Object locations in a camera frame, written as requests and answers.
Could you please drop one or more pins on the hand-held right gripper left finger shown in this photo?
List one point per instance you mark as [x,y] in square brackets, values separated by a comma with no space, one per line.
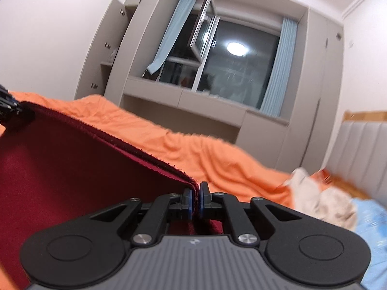
[189,204]

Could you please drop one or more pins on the open grey wardrobe door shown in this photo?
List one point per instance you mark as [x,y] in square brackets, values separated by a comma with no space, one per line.
[99,51]

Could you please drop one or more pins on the grey built-in wardrobe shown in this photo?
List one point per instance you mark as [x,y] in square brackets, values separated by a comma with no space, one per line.
[311,81]

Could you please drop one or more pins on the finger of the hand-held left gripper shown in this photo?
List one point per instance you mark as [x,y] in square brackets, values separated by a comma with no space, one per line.
[7,104]

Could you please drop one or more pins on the short light blue curtain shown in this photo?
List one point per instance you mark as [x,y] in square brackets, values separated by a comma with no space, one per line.
[172,36]

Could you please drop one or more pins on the dark red sweater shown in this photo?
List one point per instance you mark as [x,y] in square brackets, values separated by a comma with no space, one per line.
[75,181]

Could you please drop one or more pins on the cream garment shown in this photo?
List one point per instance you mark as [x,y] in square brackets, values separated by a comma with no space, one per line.
[326,202]

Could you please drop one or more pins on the small coral cloth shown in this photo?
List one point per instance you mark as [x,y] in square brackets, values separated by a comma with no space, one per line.
[323,175]

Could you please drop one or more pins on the orange duvet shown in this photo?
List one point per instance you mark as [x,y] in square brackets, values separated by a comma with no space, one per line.
[211,157]

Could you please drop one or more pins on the light blue garment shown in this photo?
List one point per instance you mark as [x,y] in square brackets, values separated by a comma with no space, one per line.
[372,235]

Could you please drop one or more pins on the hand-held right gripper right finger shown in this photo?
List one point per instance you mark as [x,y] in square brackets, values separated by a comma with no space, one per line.
[203,202]

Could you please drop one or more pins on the grey padded wooden headboard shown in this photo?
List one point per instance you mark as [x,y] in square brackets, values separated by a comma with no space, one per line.
[359,154]

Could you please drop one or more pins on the open window sash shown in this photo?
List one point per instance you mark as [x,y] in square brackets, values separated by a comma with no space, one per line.
[204,27]

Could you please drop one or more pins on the large window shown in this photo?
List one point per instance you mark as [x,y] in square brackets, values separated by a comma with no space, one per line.
[242,72]

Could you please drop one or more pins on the white object on shelf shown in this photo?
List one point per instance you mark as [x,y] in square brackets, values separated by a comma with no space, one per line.
[112,55]

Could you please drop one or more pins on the long light blue curtain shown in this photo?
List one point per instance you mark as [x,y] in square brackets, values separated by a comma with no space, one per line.
[281,66]

